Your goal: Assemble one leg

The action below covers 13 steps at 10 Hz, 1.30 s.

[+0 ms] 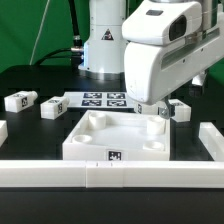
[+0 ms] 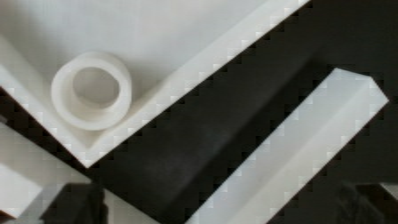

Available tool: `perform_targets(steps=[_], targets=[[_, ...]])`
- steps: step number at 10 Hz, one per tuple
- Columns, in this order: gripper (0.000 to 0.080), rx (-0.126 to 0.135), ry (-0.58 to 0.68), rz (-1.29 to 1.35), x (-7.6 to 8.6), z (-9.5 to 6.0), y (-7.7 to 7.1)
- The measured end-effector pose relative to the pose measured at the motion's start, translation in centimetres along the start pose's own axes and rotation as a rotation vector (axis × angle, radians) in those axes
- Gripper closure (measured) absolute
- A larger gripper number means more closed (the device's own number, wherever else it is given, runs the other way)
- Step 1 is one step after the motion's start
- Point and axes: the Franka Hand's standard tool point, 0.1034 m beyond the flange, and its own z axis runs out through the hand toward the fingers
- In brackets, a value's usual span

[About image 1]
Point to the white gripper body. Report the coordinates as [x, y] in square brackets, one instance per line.
[152, 73]

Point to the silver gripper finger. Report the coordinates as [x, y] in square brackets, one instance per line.
[166, 109]

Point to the white square tabletop part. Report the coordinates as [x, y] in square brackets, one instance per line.
[118, 136]

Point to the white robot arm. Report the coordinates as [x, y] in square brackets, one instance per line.
[105, 48]

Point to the white marker tag sheet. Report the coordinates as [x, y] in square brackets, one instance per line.
[99, 100]

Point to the white left fence piece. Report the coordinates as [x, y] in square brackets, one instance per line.
[3, 131]

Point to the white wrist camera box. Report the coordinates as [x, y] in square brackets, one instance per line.
[160, 24]

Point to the white right fence rail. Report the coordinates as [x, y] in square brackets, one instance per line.
[213, 140]

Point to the white fence rail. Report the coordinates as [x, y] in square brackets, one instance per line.
[91, 174]
[213, 140]

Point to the white front fence rail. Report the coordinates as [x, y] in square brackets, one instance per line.
[91, 174]

